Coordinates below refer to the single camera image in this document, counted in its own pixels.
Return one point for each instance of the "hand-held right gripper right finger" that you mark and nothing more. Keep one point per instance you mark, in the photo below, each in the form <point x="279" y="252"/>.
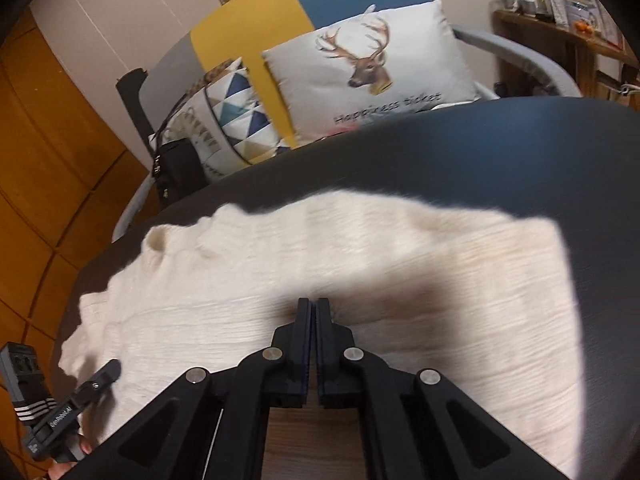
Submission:
<point x="332" y="360"/>

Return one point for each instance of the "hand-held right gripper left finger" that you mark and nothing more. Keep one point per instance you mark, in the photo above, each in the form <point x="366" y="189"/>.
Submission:
<point x="295" y="360"/>

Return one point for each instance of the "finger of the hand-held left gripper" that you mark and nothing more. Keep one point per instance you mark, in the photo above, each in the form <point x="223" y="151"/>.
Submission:
<point x="102" y="377"/>

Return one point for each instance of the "white knit sweater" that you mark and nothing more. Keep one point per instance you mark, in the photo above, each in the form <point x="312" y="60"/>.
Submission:
<point x="350" y="250"/>

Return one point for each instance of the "person's left hand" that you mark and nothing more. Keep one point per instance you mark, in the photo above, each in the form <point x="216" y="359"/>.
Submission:
<point x="86" y="446"/>

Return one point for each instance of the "black handbag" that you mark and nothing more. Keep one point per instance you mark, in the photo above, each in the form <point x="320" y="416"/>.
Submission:
<point x="180" y="170"/>

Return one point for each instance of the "orange wooden wardrobe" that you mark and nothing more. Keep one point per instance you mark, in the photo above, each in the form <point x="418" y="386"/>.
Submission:
<point x="50" y="160"/>

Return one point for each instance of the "triangle pattern pillow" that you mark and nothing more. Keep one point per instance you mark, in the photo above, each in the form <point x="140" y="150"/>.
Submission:
<point x="240" y="105"/>

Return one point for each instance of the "deer print pillow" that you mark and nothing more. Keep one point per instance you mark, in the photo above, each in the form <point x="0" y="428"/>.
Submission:
<point x="425" y="60"/>

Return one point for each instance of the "grey yellow blue sofa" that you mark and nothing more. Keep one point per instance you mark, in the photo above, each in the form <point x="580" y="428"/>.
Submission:
<point x="250" y="35"/>

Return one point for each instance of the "wooden shelf unit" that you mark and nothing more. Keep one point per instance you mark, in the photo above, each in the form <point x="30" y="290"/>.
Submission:
<point x="540" y="30"/>

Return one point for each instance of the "row of small shelf items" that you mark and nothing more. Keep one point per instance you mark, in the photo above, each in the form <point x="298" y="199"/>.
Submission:
<point x="560" y="5"/>

